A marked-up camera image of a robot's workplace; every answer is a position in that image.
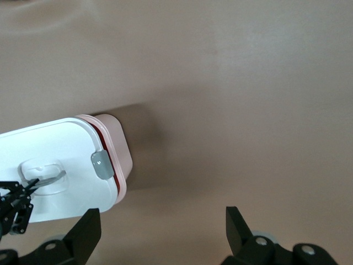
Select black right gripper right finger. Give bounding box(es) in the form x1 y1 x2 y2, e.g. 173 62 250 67
220 206 337 265

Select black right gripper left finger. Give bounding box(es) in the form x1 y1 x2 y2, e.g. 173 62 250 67
0 208 101 265

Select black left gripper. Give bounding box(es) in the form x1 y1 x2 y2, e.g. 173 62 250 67
0 178 41 237

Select white box lid grey clips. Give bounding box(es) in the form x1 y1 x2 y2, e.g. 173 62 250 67
0 117 128 224

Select pink plastic storage box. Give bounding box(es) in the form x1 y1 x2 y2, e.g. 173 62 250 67
74 112 133 206

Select brown table cover mat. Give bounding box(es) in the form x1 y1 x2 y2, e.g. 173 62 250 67
0 0 353 265

